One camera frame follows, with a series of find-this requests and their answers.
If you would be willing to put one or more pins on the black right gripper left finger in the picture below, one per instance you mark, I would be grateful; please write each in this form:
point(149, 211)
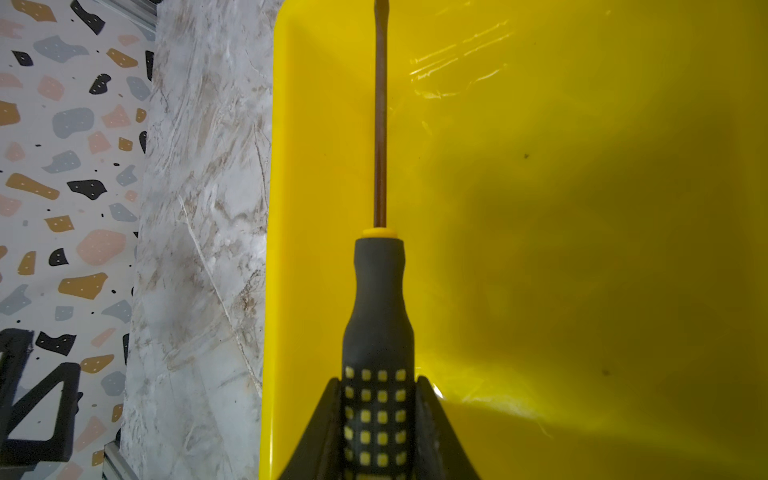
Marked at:
point(318, 453)

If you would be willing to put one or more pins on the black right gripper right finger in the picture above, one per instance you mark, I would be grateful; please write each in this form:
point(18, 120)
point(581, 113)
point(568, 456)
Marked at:
point(439, 454)

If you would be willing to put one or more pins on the black and yellow screwdriver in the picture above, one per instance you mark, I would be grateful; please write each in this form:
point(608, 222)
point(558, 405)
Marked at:
point(378, 351)

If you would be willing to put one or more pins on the yellow plastic bin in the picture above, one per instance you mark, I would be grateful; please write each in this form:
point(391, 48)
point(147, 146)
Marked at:
point(581, 187)

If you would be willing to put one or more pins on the aluminium corner profile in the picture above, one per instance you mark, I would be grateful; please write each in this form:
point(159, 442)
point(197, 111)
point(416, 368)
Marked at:
point(137, 9)

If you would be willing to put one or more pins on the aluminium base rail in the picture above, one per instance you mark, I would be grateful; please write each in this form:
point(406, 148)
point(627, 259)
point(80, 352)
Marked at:
point(115, 466)

